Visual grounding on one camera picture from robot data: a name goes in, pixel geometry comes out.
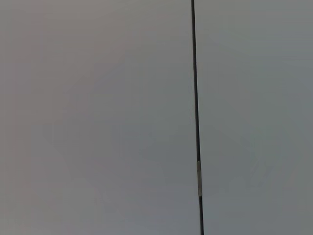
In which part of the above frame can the thin black vertical cable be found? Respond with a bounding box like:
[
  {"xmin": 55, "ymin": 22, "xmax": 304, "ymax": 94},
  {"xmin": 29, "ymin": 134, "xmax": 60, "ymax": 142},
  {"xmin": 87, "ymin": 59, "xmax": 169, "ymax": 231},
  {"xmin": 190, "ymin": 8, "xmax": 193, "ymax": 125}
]
[{"xmin": 190, "ymin": 0, "xmax": 205, "ymax": 235}]

